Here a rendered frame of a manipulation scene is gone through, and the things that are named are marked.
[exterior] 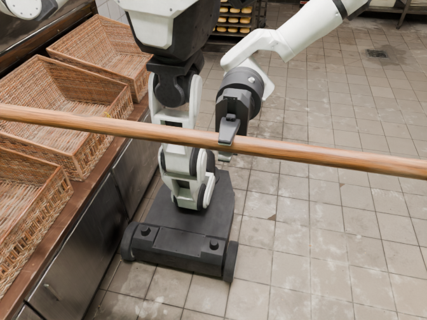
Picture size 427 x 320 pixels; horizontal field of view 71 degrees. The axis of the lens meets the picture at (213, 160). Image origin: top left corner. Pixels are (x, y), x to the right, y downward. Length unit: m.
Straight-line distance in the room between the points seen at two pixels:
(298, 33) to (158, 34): 0.42
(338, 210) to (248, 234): 0.60
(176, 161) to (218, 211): 0.54
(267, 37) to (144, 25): 0.41
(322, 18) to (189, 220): 1.25
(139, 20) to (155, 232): 1.01
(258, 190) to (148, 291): 0.91
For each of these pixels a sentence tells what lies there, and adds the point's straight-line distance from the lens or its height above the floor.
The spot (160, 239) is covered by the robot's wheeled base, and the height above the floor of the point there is 0.19.
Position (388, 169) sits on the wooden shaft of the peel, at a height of 1.20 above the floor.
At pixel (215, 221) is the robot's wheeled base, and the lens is 1.63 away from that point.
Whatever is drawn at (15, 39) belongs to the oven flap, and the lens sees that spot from 1.75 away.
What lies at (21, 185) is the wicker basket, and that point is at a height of 0.59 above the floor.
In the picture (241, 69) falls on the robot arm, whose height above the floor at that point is 1.24.
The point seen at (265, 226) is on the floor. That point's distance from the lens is 1.85.
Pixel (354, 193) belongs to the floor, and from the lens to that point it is 2.18.
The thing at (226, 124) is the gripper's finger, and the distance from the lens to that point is 0.49.
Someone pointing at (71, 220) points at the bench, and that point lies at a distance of 1.26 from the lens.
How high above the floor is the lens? 1.51
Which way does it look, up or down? 44 degrees down
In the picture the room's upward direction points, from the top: straight up
